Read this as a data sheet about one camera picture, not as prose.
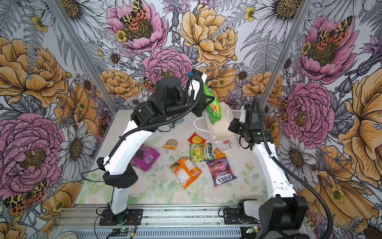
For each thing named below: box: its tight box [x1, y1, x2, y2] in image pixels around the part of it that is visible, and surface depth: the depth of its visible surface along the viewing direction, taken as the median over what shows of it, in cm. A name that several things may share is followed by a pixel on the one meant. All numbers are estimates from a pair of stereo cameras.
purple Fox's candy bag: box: [205, 156, 237, 187], surface depth 88 cm
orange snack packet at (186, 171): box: [169, 155, 202, 190], surface depth 89 cm
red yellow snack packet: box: [187, 131, 207, 144], surface depth 104 cm
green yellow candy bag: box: [189, 142, 214, 163], surface depth 96 cm
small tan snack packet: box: [162, 138, 179, 150], surface depth 101 cm
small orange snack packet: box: [213, 147, 226, 160], surface depth 98 cm
